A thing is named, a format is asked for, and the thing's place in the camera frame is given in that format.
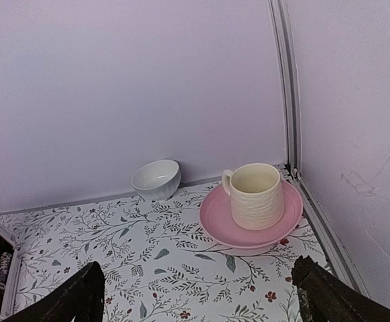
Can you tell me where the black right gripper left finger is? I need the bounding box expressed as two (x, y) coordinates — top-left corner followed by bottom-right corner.
(6, 262), (105, 322)

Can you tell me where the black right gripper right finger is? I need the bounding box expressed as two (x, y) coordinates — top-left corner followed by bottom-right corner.
(291, 256), (390, 322)

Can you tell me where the cream ribbed mug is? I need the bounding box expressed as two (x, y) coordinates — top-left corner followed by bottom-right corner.
(222, 163), (285, 230)

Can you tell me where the pink saucer plate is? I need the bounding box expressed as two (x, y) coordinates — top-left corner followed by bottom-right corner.
(200, 181), (304, 250)

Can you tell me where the white ceramic bowl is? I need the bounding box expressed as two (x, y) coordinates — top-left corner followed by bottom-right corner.
(131, 160), (182, 201)

